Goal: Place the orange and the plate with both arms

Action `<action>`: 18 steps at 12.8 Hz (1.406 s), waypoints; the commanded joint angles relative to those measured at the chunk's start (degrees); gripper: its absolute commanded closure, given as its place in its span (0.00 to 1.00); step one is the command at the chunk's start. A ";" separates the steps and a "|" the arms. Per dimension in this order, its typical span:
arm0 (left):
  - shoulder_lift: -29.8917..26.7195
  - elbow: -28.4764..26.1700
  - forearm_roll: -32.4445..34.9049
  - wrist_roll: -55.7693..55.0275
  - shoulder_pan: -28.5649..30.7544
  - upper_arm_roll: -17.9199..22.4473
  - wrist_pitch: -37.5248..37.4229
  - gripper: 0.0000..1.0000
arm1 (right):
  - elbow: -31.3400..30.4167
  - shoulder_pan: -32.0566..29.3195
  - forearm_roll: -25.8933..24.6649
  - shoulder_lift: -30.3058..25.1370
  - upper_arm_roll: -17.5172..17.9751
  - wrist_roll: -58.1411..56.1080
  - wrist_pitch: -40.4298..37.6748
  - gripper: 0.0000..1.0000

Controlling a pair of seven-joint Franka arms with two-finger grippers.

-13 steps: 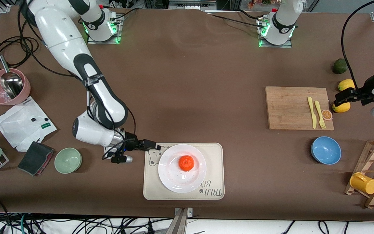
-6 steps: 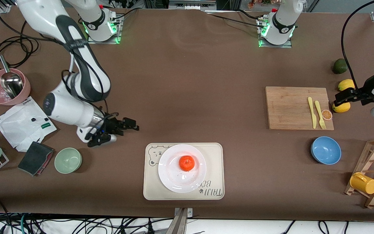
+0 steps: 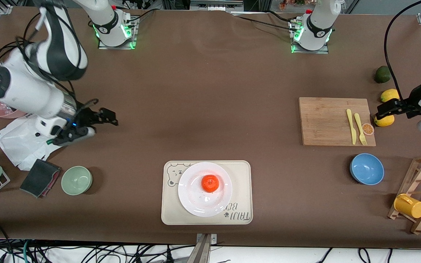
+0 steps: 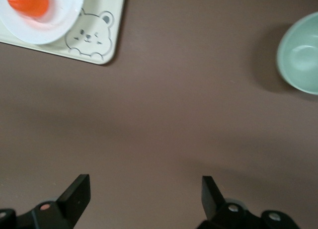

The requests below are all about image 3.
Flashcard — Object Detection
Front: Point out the white round plate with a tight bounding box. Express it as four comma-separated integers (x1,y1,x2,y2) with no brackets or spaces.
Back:
178,162,232,218

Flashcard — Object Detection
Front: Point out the orange fruit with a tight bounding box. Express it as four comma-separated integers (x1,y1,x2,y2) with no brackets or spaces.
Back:
201,175,220,193

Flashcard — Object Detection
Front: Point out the yellow lemon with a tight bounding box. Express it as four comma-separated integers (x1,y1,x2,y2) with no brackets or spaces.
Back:
374,114,395,127
380,89,401,103

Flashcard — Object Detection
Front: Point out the yellow plastic fork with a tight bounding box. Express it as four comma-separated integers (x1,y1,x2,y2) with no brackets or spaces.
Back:
354,113,368,146

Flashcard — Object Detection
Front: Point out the yellow plastic knife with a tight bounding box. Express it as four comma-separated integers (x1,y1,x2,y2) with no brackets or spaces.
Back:
346,108,357,145

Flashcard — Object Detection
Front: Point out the dark green avocado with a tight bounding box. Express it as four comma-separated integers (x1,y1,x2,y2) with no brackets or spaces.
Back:
375,65,392,84

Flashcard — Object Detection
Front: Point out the brown table cover sheet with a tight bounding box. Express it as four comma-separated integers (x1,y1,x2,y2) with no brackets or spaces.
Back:
0,7,421,249

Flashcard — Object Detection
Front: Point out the blue bowl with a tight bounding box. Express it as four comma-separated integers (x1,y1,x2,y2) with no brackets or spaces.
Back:
350,153,385,186

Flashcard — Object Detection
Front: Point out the wooden cutting board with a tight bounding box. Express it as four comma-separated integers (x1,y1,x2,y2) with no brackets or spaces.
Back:
298,97,376,147

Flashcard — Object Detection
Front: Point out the pale green bowl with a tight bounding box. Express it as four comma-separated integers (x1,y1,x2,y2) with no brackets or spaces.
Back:
61,166,93,196

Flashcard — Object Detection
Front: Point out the wooden cup rack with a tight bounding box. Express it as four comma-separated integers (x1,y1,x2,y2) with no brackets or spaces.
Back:
387,154,421,235

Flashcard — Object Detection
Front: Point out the white plastic bag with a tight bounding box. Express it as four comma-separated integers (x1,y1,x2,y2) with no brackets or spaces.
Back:
0,115,65,171

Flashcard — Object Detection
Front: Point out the grey and pink folded cloth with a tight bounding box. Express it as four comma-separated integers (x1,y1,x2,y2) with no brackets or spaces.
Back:
20,159,62,198

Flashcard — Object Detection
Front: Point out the yellow mug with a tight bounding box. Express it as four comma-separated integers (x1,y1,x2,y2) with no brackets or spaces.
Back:
394,194,421,219

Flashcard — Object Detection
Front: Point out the cream tray with bear print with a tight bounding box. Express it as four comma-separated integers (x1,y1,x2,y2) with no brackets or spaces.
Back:
161,160,253,225

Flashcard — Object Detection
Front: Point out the black camera cable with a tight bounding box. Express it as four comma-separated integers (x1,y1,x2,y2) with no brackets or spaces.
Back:
13,7,99,110
384,0,421,101

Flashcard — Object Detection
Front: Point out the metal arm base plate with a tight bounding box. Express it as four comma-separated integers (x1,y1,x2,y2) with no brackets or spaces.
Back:
290,20,330,54
98,16,138,50

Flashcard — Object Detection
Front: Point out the black base cable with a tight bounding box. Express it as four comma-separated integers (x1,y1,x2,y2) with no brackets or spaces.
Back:
125,9,156,28
232,14,299,33

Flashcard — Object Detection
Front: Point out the green floor cable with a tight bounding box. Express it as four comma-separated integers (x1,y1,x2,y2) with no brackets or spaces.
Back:
22,239,32,263

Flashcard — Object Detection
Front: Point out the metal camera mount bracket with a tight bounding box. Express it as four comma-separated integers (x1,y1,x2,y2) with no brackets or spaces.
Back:
187,233,218,263

